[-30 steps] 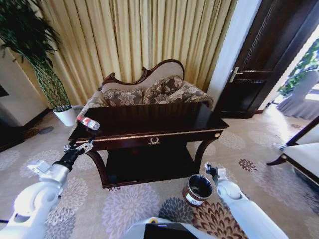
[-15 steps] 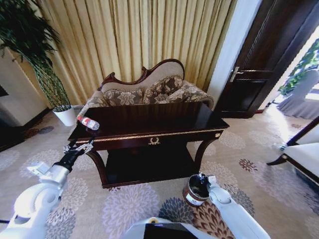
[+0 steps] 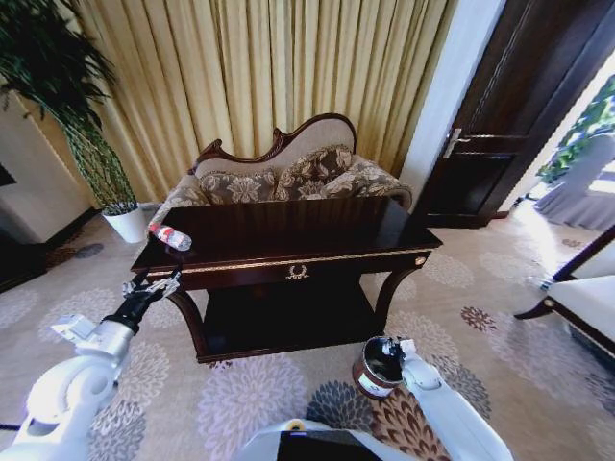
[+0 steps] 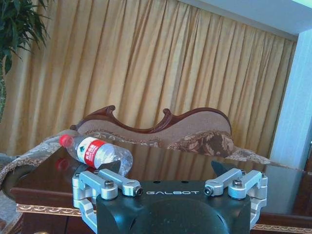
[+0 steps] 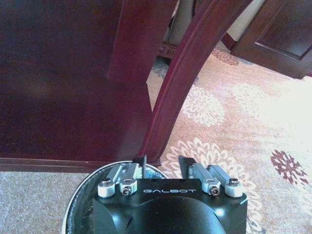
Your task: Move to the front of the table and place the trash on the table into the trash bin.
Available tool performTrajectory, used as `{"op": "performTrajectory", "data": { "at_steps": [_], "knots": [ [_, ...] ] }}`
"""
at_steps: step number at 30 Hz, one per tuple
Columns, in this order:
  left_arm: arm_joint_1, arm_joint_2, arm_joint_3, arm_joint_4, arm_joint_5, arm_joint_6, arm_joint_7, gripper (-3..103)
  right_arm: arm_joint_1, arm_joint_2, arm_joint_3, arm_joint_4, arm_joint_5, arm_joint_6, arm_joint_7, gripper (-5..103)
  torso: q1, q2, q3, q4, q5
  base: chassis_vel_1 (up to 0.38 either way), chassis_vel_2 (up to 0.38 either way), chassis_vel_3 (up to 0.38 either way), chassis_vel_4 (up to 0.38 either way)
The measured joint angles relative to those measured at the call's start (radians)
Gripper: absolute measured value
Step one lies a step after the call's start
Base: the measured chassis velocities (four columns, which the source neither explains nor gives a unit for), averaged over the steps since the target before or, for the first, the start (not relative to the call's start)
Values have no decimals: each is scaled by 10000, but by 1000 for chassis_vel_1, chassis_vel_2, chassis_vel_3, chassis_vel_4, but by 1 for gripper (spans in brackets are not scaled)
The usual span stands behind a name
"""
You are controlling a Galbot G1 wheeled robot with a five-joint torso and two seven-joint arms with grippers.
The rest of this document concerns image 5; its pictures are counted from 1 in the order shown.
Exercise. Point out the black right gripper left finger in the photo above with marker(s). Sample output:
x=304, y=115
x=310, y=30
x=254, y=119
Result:
x=126, y=176

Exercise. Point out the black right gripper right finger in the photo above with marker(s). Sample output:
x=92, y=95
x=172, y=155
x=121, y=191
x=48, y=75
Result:
x=206, y=176

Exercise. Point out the round metal trash bin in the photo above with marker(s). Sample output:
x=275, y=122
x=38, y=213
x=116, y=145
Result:
x=80, y=195

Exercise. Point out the dark red wooden desk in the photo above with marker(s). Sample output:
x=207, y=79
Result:
x=73, y=80

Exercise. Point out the dark wooden cabinet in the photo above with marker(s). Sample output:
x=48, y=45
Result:
x=275, y=36

